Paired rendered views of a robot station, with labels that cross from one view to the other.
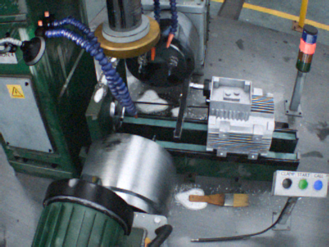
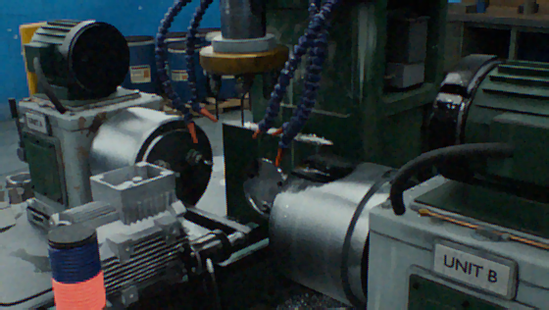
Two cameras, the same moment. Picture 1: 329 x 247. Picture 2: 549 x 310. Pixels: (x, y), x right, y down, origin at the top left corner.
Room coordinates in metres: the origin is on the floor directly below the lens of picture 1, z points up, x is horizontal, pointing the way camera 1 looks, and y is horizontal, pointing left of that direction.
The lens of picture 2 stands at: (1.63, -0.98, 1.53)
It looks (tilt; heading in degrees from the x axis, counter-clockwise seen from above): 21 degrees down; 127
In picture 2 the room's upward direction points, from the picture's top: 3 degrees counter-clockwise
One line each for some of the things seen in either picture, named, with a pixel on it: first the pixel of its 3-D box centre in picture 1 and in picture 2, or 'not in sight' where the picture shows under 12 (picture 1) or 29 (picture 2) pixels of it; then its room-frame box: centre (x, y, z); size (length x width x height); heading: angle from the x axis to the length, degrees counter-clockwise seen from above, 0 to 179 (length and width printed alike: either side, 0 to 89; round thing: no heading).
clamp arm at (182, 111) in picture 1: (183, 109); (206, 220); (0.88, -0.06, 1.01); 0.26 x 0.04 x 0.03; 169
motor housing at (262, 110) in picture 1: (240, 121); (121, 246); (0.81, -0.24, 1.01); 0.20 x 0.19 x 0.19; 79
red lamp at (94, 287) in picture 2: (307, 44); (78, 288); (1.06, -0.54, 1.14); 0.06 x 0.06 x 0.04
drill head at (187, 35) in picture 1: (164, 42); (364, 233); (1.20, -0.01, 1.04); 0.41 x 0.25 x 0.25; 169
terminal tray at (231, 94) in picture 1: (231, 98); (134, 192); (0.82, -0.20, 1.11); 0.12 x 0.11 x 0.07; 79
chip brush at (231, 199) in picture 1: (219, 199); not in sight; (0.66, -0.17, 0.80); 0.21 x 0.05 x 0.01; 82
